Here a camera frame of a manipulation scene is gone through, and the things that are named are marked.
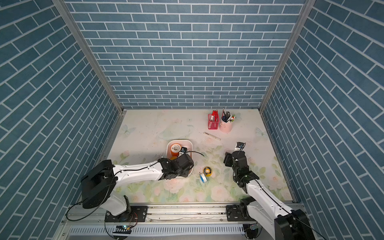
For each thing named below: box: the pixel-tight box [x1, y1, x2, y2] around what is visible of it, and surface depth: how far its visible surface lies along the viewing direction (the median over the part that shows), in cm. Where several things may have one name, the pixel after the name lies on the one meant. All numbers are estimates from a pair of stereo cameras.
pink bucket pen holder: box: [219, 114, 233, 133], surface depth 104 cm
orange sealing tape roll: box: [170, 143, 182, 160], surface depth 95 cm
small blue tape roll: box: [200, 173, 208, 184], surface depth 84 cm
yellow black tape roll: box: [203, 166, 212, 177], surface depth 90 cm
